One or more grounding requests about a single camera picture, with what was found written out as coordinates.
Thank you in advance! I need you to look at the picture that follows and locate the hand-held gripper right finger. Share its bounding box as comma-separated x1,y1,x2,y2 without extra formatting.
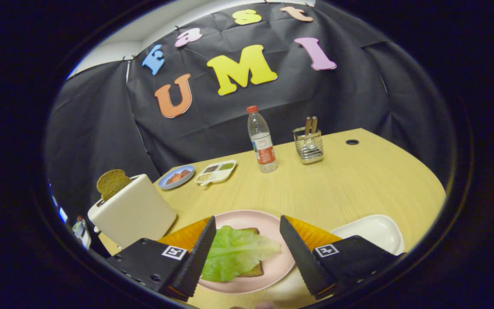
280,215,406,300

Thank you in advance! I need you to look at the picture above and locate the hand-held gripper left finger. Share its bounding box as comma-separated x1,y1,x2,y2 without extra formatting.
106,216,217,302

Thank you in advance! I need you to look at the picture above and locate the green lettuce leaf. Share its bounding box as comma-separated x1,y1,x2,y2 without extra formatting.
201,225,282,283

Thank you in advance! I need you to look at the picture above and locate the brown toast slice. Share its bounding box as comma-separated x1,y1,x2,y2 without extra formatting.
96,169,132,202

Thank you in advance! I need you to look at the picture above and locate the brown bread slice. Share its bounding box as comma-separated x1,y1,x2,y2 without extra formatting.
234,227,265,278

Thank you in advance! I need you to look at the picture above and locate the pink plate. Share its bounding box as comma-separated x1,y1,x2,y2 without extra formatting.
198,209,295,294

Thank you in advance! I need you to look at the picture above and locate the white plate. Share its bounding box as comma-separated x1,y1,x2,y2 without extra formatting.
330,214,404,256

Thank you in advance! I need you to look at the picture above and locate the white toaster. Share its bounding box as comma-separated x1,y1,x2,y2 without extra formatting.
87,174,178,249

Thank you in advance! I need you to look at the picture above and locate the blue plate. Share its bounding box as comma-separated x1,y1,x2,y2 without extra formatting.
158,165,196,190

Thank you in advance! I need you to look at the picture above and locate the white divided seasoning tray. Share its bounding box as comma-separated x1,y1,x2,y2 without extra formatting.
194,160,237,187

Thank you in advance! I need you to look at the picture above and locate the clear red-capped water bottle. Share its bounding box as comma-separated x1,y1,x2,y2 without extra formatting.
247,105,278,173

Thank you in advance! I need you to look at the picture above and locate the small pale bottle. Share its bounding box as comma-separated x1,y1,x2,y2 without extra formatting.
72,216,92,249

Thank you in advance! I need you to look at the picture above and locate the black backdrop cloth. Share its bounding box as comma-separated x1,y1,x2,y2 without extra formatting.
45,0,453,224

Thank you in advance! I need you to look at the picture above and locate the metal wire utensil holder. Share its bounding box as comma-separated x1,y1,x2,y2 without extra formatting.
292,126,324,164

